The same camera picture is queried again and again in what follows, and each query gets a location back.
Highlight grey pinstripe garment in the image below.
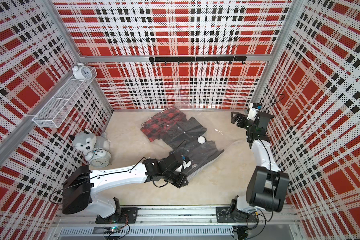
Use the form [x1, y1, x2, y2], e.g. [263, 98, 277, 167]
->
[172, 140, 225, 180]

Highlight red black plaid shirt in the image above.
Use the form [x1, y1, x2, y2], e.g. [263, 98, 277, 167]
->
[141, 107, 186, 142]

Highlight clear vacuum bag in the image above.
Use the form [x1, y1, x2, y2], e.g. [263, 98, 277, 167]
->
[141, 107, 255, 188]

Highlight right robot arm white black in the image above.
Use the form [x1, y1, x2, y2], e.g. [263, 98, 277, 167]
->
[231, 110, 290, 215]

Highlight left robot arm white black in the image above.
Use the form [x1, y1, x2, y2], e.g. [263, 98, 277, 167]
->
[62, 153, 191, 219]

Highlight white alarm clock on table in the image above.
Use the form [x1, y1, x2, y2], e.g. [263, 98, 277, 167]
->
[85, 150, 111, 168]

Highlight husky plush toy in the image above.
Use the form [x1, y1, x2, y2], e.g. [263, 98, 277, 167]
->
[69, 129, 110, 159]

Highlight white alarm clock on shelf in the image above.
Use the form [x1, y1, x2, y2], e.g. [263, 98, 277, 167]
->
[72, 63, 92, 80]

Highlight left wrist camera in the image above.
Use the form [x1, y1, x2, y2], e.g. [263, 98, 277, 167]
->
[181, 156, 192, 173]

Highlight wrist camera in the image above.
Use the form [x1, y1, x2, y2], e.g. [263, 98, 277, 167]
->
[181, 156, 192, 173]
[247, 103, 262, 121]

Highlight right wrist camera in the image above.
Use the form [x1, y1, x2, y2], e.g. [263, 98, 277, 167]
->
[247, 103, 262, 121]

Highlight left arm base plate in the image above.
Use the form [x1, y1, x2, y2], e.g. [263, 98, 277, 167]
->
[95, 207, 139, 224]

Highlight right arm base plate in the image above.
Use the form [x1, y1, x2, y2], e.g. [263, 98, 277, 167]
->
[216, 206, 257, 224]

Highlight black hook rail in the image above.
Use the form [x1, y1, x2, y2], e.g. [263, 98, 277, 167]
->
[149, 56, 248, 64]

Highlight aluminium mounting rail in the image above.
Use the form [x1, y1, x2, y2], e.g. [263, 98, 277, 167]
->
[52, 205, 300, 227]

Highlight white wire shelf basket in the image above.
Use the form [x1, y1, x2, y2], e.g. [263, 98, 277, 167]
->
[33, 66, 97, 129]

